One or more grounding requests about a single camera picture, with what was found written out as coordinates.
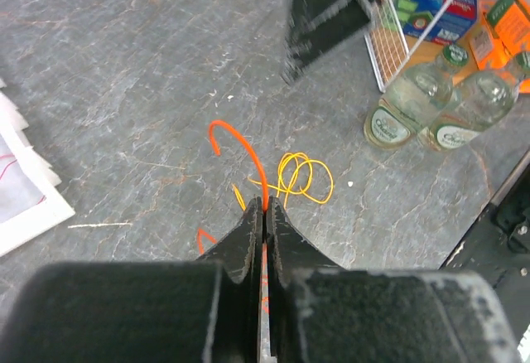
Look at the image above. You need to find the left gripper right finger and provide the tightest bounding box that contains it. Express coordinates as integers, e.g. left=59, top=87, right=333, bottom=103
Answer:
left=264, top=197, right=520, bottom=362

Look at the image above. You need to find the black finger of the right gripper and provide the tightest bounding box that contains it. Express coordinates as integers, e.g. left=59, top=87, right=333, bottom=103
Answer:
left=282, top=0, right=378, bottom=85

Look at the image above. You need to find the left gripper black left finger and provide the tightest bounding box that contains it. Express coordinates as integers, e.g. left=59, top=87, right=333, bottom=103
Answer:
left=1, top=198, right=263, bottom=362

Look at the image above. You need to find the yellow thin cable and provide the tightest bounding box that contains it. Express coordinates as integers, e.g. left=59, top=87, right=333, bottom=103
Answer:
left=231, top=151, right=335, bottom=211

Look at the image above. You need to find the red thin cable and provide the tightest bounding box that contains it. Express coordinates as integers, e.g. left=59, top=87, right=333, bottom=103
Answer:
left=0, top=151, right=47, bottom=206

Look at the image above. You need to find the blue snack box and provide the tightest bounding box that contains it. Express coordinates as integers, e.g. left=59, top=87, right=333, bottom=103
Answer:
left=394, top=0, right=478, bottom=45

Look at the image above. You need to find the glass bottle green cap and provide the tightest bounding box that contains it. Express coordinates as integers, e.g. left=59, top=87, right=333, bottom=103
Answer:
left=364, top=43, right=469, bottom=149
left=417, top=51, right=529, bottom=152

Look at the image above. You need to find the orange snack box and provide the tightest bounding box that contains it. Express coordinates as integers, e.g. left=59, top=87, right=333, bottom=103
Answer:
left=468, top=0, right=529, bottom=70

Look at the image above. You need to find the white compartment tray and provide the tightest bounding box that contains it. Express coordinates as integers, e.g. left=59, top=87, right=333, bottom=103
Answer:
left=0, top=94, right=75, bottom=255

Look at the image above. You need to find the white wire shelf rack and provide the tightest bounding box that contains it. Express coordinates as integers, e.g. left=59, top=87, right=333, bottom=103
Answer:
left=363, top=0, right=530, bottom=94

